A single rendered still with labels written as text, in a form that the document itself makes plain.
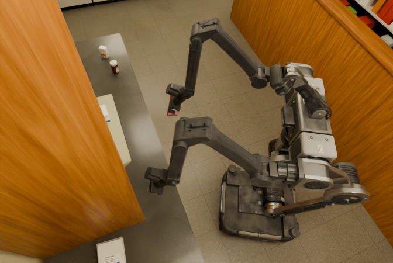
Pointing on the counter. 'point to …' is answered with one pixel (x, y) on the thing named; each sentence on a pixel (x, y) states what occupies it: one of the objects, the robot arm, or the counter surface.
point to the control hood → (115, 128)
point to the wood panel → (52, 131)
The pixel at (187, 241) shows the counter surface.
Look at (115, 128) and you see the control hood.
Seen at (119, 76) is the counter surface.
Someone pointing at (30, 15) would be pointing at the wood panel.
